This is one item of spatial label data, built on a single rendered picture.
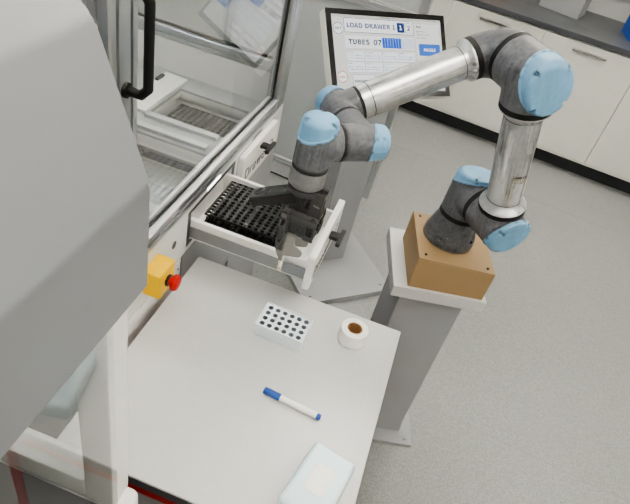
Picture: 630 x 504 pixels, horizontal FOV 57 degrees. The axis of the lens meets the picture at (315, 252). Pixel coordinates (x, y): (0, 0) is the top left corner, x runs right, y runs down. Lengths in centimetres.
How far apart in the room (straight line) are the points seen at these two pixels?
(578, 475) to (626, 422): 43
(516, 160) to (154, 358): 93
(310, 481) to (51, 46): 91
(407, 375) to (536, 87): 111
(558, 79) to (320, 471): 90
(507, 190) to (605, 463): 150
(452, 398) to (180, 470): 151
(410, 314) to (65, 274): 142
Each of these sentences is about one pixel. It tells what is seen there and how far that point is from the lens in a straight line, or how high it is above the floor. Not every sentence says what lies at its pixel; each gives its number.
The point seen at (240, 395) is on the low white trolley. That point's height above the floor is 76.
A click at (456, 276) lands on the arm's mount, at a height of 83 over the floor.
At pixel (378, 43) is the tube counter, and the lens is 226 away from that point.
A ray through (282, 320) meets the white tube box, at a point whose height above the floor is 80.
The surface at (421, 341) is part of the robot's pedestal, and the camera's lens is 190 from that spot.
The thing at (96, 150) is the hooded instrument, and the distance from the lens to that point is 51.
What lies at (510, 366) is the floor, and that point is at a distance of 276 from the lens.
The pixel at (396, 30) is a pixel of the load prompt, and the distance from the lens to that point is 232.
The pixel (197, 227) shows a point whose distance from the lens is 151.
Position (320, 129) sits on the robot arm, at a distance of 110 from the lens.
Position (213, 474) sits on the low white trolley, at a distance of 121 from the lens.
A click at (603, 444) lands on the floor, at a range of 273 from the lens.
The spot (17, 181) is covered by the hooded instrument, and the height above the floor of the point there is 157.
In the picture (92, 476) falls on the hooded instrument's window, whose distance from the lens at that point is 82.
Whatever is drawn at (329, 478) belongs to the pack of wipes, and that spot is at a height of 81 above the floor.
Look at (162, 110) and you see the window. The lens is 121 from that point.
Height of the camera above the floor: 183
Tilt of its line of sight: 39 degrees down
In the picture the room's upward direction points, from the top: 15 degrees clockwise
